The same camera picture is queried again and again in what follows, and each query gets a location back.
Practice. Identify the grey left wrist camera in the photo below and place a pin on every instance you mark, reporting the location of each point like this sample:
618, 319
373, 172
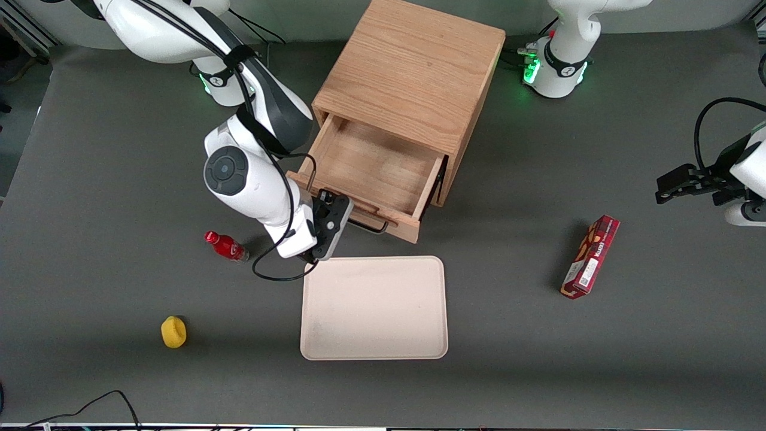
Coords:
748, 214

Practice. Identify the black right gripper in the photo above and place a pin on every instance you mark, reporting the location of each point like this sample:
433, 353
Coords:
320, 211

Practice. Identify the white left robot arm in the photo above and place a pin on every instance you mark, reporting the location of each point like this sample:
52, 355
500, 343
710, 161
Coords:
562, 60

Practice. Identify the yellow toy lemon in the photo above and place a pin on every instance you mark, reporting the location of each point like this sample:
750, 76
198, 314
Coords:
173, 332

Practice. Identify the beige rectangular tray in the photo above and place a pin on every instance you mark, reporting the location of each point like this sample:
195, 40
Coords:
374, 308

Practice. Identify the aluminium frame profile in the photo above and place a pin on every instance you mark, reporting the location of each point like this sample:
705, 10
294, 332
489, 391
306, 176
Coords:
27, 36

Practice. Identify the red plastic bottle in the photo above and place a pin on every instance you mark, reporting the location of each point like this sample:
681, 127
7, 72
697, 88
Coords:
227, 246

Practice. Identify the red snack box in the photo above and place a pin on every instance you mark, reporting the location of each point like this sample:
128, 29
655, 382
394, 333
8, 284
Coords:
589, 257

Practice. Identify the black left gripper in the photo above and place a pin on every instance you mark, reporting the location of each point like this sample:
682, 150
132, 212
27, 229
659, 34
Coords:
720, 178

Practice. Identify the wooden drawer cabinet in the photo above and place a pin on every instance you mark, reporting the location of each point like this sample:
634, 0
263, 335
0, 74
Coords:
413, 66

